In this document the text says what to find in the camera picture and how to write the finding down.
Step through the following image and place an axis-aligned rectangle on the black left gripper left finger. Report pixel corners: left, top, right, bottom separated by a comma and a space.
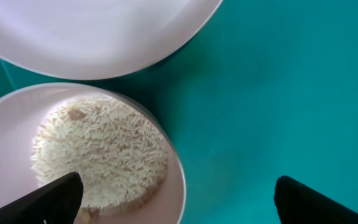
0, 172, 84, 224

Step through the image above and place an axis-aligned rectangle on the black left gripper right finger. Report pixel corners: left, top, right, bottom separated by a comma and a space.
273, 175, 358, 224

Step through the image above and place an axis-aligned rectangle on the cooked rice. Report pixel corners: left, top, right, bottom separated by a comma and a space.
31, 96, 168, 214

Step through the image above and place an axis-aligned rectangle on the pink bowl with rice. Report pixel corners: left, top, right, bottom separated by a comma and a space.
0, 83, 186, 224

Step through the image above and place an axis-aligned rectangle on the teal serving tray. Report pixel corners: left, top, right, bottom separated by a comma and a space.
0, 1, 358, 223

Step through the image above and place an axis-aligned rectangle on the large white plate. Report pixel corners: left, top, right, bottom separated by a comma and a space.
0, 0, 221, 80

